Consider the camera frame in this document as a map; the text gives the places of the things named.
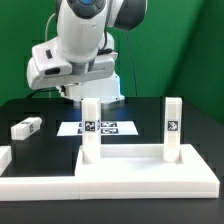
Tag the white desk tabletop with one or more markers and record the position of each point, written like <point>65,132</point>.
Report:
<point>138,170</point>

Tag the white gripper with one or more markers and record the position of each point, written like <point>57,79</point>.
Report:
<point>47,68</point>

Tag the white U-shaped fixture frame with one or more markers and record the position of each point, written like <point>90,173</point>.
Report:
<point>41,188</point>

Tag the sheet of fiducial markers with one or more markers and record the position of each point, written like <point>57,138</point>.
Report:
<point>107,128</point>

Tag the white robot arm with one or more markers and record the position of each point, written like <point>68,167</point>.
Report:
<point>80,60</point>

